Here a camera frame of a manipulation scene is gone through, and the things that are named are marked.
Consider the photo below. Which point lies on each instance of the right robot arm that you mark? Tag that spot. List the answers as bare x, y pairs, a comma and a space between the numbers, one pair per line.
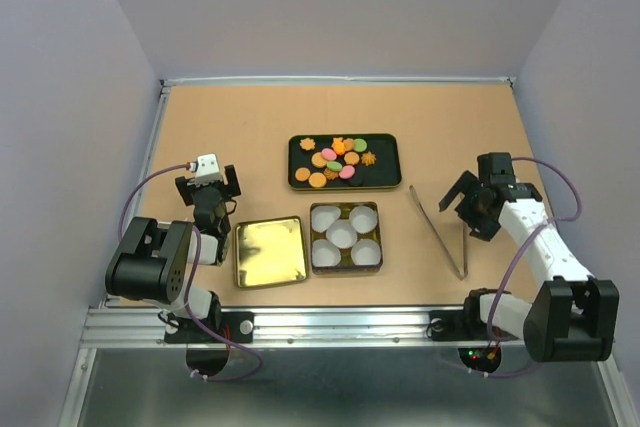
573, 316

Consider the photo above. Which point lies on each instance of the green round cookie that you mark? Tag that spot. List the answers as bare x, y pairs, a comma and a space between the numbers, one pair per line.
360, 145

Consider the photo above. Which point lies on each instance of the orange round cookie bottom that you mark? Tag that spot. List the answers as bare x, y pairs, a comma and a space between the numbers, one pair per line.
317, 180

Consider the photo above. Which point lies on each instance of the pink cookie lower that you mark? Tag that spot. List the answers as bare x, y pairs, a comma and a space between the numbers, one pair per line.
347, 172

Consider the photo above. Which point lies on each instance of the pink round cookie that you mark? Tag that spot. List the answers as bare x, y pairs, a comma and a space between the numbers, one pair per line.
328, 154

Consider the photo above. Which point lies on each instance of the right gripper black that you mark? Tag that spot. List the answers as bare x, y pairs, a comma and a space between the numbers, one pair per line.
484, 227

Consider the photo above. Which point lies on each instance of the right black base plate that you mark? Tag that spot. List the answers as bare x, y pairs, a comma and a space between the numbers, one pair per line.
450, 324

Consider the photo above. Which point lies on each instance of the white paper cup centre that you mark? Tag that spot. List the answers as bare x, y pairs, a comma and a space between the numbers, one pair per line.
342, 234

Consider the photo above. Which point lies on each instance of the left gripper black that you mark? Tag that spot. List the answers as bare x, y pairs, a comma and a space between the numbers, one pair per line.
181, 184

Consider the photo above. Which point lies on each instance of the white paper cup bottom-right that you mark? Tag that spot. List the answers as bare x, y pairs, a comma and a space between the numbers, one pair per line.
366, 252

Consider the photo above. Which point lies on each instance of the gold cookie tin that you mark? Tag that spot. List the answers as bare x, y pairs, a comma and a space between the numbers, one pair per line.
346, 266

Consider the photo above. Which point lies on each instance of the white paper cup bottom-left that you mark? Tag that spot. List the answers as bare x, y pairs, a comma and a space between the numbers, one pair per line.
325, 254

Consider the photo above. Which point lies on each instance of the white paper cup top-left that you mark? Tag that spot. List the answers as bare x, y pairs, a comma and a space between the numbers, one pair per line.
323, 216

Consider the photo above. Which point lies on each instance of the white paper cup top-right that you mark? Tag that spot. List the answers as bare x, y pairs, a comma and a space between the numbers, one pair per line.
363, 219

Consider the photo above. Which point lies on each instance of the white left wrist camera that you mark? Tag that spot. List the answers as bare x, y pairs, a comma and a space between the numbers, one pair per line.
206, 170

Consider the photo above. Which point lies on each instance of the orange round cookie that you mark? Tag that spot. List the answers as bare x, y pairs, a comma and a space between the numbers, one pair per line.
302, 174
318, 161
317, 180

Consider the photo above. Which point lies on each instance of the aluminium front rail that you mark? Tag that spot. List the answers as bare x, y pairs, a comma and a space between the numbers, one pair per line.
281, 327

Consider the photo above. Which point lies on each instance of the orange star cookie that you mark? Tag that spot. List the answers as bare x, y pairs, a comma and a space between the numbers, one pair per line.
368, 158

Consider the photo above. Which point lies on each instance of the green cookie lower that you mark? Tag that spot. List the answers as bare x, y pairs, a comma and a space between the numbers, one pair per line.
334, 166

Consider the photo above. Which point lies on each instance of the orange bear cookie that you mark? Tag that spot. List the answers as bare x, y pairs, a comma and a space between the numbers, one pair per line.
338, 146

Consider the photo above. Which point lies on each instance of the orange round cookie middle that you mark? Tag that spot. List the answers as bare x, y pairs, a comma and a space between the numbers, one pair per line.
318, 161

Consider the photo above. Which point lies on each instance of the orange flower cookie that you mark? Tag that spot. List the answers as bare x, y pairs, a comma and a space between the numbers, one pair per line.
307, 144

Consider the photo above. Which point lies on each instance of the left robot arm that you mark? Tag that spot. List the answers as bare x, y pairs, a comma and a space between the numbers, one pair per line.
156, 263

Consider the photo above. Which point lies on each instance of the black cookie tray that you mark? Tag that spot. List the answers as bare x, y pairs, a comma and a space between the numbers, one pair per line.
384, 174

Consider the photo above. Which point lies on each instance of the orange round cookie left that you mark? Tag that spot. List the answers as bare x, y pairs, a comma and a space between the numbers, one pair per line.
302, 174

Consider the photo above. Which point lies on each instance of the metal tongs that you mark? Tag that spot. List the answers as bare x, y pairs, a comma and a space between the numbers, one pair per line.
450, 237

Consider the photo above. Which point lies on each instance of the gold tin lid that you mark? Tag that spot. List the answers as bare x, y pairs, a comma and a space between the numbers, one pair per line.
269, 253

